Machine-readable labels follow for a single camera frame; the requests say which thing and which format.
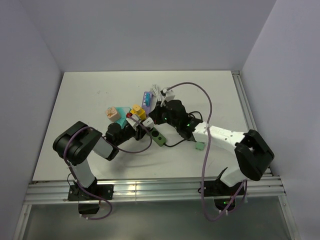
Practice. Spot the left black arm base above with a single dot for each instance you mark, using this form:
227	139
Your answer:
90	199

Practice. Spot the aluminium front rail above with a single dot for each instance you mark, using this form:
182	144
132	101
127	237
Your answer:
167	189

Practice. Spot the mint green plug adapter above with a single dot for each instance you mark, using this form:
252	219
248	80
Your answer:
200	146

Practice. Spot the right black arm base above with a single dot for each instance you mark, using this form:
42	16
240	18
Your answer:
216	188

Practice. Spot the white plug of purple strip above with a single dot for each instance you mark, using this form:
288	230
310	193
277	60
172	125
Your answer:
148	123

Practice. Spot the teal triangular power strip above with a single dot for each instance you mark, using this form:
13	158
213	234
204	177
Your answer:
122	112

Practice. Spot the aluminium side rail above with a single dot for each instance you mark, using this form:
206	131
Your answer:
244	102

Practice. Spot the blue square plug adapter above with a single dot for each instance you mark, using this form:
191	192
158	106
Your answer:
148	99

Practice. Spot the purple power strip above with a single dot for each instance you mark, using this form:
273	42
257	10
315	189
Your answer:
147	109

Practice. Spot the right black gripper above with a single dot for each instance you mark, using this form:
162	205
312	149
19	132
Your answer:
155	114

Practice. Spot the pink cube socket adapter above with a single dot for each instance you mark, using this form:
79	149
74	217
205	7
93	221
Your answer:
112	114

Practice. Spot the yellow cube socket adapter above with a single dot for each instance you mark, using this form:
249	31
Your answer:
141	114

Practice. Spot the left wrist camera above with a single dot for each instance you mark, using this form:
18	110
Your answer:
133	120

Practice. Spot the green power strip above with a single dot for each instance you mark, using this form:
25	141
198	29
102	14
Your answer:
157	137

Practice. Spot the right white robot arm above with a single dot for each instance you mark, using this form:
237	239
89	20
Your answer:
253	155

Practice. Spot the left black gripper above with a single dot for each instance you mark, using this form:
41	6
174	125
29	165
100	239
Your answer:
139	132

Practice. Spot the orange small plug adapter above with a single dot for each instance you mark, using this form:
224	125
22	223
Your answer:
136	108

